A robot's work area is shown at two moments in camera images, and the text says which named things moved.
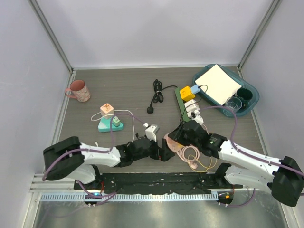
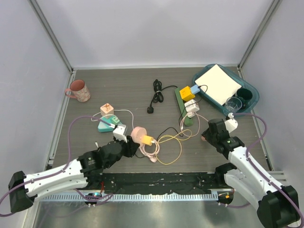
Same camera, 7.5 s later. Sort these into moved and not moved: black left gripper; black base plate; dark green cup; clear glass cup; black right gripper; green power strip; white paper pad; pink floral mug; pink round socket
Moved: black right gripper; black left gripper; pink round socket
Not moved: black base plate; green power strip; pink floral mug; white paper pad; clear glass cup; dark green cup
